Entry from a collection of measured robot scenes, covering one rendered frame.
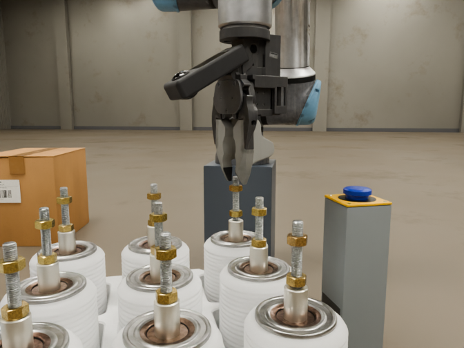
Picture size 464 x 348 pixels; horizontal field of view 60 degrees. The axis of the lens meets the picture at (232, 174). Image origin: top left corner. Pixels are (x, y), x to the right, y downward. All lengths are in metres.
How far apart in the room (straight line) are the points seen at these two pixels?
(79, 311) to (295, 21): 0.80
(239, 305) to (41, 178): 1.06
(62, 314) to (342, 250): 0.36
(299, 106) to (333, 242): 0.50
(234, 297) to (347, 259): 0.19
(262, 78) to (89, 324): 0.37
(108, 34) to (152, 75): 1.45
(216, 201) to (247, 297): 0.62
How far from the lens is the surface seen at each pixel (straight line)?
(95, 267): 0.58
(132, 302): 0.46
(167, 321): 0.36
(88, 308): 0.48
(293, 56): 1.04
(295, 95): 1.03
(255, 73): 0.58
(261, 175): 1.04
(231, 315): 0.49
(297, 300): 0.38
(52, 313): 0.46
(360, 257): 0.61
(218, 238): 0.61
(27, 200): 1.47
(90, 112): 10.67
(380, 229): 0.61
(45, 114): 11.30
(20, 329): 0.37
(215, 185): 1.06
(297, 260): 0.38
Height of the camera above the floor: 0.44
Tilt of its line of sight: 9 degrees down
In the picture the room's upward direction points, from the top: straight up
